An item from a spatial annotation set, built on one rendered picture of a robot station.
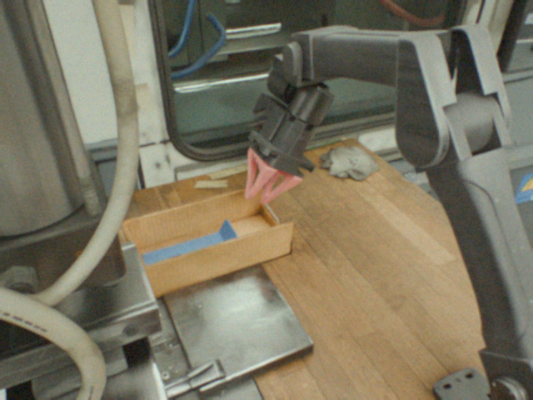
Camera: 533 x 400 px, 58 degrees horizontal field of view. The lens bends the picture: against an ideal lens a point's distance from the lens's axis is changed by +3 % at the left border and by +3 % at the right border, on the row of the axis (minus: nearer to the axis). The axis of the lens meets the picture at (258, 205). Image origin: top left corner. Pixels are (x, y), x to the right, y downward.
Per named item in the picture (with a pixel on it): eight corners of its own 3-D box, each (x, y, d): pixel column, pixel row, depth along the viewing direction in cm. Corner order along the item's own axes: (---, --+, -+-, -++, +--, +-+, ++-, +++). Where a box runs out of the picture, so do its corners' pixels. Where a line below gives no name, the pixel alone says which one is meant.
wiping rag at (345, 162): (341, 192, 95) (392, 172, 98) (341, 181, 93) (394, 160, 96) (306, 159, 105) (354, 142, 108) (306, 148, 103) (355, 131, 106)
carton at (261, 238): (291, 257, 79) (294, 222, 75) (146, 307, 71) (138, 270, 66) (260, 215, 89) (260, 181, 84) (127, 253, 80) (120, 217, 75)
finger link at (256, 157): (228, 184, 77) (255, 135, 74) (261, 195, 81) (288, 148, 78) (243, 206, 72) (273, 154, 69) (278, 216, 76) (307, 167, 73)
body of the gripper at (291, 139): (245, 140, 73) (268, 97, 71) (292, 158, 79) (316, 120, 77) (262, 158, 68) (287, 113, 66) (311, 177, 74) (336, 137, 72)
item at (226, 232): (243, 256, 78) (242, 242, 76) (151, 284, 73) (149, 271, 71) (228, 231, 83) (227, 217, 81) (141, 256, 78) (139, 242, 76)
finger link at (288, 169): (231, 185, 77) (257, 136, 74) (264, 196, 81) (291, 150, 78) (246, 207, 72) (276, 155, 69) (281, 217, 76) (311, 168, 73)
